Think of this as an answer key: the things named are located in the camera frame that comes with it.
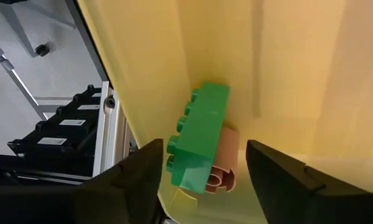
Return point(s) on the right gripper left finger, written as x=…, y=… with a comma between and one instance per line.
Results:
x=80, y=205

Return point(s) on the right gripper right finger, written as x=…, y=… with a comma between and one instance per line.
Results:
x=314, y=199

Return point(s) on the brown round toy piece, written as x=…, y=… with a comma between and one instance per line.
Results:
x=228, y=155

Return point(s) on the long green toy brick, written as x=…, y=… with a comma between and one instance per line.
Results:
x=201, y=133

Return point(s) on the black boxes white labels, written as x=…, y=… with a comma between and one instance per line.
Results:
x=49, y=151

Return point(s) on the silver aluminium extrusion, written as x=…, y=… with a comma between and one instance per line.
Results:
x=106, y=130

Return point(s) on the yellow translucent plastic bin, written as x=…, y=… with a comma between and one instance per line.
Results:
x=298, y=62

